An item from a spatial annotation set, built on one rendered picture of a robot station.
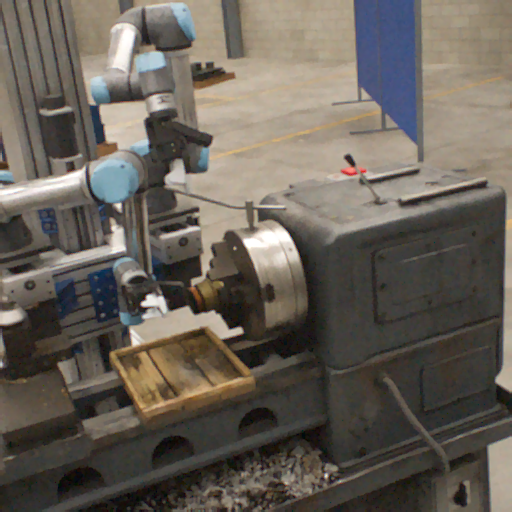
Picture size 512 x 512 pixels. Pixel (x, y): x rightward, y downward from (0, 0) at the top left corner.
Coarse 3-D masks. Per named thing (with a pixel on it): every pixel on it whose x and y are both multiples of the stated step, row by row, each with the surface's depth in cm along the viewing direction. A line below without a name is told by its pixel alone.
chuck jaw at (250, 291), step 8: (216, 288) 196; (224, 288) 194; (232, 288) 193; (240, 288) 191; (248, 288) 190; (256, 288) 189; (264, 288) 188; (224, 296) 194; (232, 296) 192; (240, 296) 192; (248, 296) 188; (256, 296) 189; (264, 296) 189; (272, 296) 189; (248, 304) 189
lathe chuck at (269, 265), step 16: (256, 224) 201; (240, 240) 194; (256, 240) 193; (272, 240) 193; (240, 256) 197; (256, 256) 189; (272, 256) 190; (256, 272) 188; (272, 272) 189; (288, 272) 190; (272, 288) 189; (288, 288) 190; (256, 304) 194; (272, 304) 189; (288, 304) 191; (256, 320) 197; (272, 320) 192; (288, 320) 195; (256, 336) 200; (272, 336) 199
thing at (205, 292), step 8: (208, 280) 197; (216, 280) 200; (192, 288) 196; (200, 288) 195; (208, 288) 195; (192, 296) 194; (200, 296) 195; (208, 296) 194; (216, 296) 195; (192, 304) 200; (200, 304) 194; (208, 304) 195; (216, 304) 196; (192, 312) 198; (200, 312) 196; (208, 312) 198
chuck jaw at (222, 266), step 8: (224, 240) 204; (216, 248) 203; (224, 248) 203; (216, 256) 203; (224, 256) 202; (232, 256) 203; (216, 264) 201; (224, 264) 201; (232, 264) 202; (208, 272) 199; (216, 272) 200; (224, 272) 200; (232, 272) 201; (240, 272) 203; (224, 280) 203
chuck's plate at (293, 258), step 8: (272, 224) 199; (280, 232) 196; (280, 240) 194; (288, 240) 194; (288, 248) 192; (288, 256) 191; (296, 256) 192; (296, 264) 191; (296, 272) 191; (296, 280) 191; (304, 280) 192; (296, 288) 191; (304, 288) 192; (296, 296) 192; (304, 296) 193; (296, 304) 193; (304, 304) 194; (296, 312) 194; (304, 312) 195; (296, 320) 196; (304, 320) 198; (296, 328) 201
